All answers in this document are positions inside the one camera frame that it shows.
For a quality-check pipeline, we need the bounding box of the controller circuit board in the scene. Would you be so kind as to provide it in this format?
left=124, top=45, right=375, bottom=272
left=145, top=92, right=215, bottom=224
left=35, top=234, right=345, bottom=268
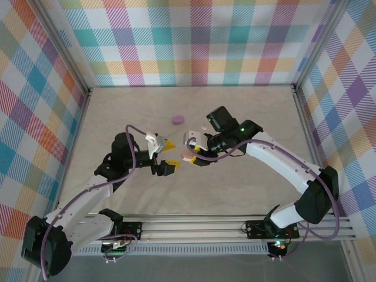
left=268, top=240, right=290, bottom=258
left=101, top=240, right=130, bottom=256

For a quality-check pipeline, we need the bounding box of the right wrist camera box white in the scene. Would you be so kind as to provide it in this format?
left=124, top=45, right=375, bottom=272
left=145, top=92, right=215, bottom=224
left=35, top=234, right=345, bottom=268
left=182, top=130, right=208, bottom=152

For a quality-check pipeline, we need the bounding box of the aluminium frame post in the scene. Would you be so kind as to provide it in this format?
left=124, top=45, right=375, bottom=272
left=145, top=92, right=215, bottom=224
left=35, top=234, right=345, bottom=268
left=292, top=0, right=353, bottom=92
left=29, top=0, right=92, bottom=96

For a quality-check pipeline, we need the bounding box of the left controller circuit board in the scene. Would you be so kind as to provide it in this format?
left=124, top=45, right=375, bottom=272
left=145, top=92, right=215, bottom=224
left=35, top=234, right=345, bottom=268
left=101, top=240, right=130, bottom=256

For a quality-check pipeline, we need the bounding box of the right controller circuit board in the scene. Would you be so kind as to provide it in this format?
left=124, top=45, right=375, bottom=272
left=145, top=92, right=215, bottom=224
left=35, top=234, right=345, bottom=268
left=268, top=240, right=290, bottom=258

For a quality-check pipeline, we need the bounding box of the aluminium table side rail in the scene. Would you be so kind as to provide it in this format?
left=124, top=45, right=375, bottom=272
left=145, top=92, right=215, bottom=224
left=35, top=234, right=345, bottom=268
left=49, top=88, right=93, bottom=221
left=292, top=85, right=338, bottom=217

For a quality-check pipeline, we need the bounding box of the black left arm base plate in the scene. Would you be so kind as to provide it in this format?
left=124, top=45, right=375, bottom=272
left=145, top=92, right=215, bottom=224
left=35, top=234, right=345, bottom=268
left=116, top=221, right=143, bottom=242

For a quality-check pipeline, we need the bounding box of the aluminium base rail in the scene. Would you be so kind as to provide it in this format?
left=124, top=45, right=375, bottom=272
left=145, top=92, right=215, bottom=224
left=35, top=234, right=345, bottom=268
left=32, top=216, right=356, bottom=243

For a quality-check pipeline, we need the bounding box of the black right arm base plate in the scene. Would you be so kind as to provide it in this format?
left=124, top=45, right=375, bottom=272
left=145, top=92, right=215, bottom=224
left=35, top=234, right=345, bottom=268
left=245, top=219, right=300, bottom=239

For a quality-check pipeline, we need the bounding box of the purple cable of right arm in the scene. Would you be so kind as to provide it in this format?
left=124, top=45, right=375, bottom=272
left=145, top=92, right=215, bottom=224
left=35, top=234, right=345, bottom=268
left=187, top=136, right=341, bottom=261

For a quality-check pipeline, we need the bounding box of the grey slotted cable duct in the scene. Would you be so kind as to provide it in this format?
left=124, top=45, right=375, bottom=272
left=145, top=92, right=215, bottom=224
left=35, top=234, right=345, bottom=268
left=70, top=243, right=270, bottom=256

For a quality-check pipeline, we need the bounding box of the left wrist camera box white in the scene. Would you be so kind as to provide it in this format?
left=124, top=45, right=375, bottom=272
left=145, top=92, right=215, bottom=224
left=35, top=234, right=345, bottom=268
left=145, top=132, right=167, bottom=161

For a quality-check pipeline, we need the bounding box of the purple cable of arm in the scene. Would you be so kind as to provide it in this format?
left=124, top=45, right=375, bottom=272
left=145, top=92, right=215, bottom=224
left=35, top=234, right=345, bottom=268
left=41, top=124, right=153, bottom=281
left=187, top=136, right=341, bottom=261

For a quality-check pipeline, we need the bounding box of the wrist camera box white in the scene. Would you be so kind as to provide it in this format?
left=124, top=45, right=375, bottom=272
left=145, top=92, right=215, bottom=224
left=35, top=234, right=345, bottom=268
left=182, top=130, right=208, bottom=152
left=145, top=132, right=167, bottom=161

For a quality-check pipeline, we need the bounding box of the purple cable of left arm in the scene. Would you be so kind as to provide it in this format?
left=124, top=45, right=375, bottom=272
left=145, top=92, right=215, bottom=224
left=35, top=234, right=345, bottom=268
left=41, top=124, right=153, bottom=281

